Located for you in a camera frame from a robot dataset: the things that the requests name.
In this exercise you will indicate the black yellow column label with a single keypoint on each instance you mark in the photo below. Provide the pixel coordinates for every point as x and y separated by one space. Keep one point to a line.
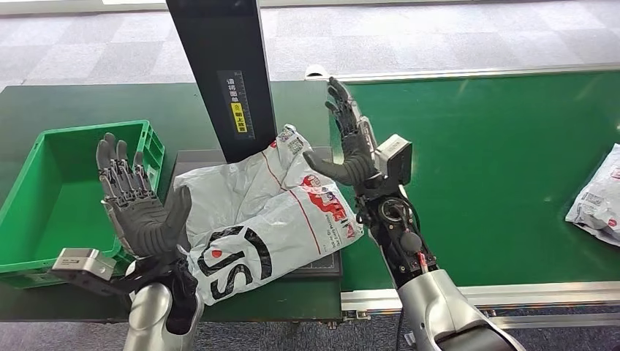
238 116

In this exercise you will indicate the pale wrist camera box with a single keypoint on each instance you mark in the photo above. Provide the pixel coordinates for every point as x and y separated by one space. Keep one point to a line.
85 261
395 157

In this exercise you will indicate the aluminium conveyor frame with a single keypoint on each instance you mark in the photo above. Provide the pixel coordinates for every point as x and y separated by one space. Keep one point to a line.
533 293

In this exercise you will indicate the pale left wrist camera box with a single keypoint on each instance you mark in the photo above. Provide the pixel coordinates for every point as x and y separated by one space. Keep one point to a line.
85 261

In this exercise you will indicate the black scale column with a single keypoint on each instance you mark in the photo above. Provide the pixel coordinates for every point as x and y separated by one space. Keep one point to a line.
218 48

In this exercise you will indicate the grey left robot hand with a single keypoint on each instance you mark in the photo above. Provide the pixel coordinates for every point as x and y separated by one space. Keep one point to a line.
140 223

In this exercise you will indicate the green conveyor belt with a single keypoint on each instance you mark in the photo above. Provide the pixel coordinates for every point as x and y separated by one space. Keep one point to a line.
484 145

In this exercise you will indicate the green plastic basket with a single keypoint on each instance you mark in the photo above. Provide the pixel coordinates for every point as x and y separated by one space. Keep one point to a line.
58 194

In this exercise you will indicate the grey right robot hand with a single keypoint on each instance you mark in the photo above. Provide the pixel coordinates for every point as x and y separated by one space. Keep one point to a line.
358 155

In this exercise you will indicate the black weighing scale platform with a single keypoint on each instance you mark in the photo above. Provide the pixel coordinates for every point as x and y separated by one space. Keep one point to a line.
324 264

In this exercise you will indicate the white package with black print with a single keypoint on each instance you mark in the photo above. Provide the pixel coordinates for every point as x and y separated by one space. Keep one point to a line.
252 208

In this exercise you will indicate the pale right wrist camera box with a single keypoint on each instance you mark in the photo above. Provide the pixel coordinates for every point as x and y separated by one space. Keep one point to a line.
395 157

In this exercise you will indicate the white conveyor end cap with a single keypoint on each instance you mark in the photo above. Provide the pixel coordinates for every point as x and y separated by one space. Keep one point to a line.
316 71

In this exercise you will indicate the white package with red print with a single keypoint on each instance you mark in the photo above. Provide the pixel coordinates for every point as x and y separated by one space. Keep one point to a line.
598 198

